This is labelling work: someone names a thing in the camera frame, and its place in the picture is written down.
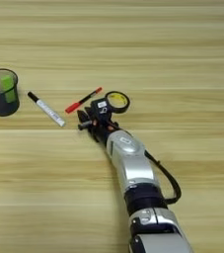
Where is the green eraser block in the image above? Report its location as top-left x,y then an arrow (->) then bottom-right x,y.
0,74 -> 18,104

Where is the black tape roll yellow core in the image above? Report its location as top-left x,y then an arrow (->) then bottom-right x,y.
105,91 -> 131,115

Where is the black mesh pen cup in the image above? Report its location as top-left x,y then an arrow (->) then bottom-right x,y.
0,68 -> 21,118

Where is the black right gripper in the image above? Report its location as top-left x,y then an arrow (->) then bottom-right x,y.
76,109 -> 121,143

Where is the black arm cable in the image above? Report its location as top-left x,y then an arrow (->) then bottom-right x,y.
144,149 -> 183,206

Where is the red marker pen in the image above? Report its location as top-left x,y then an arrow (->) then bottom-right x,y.
64,86 -> 104,115

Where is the white marker with black cap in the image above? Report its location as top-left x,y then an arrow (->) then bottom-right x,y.
27,91 -> 66,127

